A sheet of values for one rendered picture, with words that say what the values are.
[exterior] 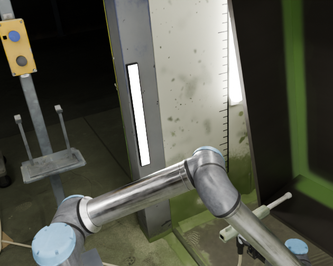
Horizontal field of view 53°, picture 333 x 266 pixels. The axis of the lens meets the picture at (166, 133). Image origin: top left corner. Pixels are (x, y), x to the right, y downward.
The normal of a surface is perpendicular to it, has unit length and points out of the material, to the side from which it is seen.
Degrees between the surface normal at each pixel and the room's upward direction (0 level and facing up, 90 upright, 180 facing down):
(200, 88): 90
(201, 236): 0
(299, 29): 101
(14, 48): 90
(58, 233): 5
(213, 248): 0
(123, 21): 90
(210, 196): 70
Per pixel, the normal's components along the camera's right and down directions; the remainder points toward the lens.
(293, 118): 0.54, 0.35
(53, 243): -0.09, -0.84
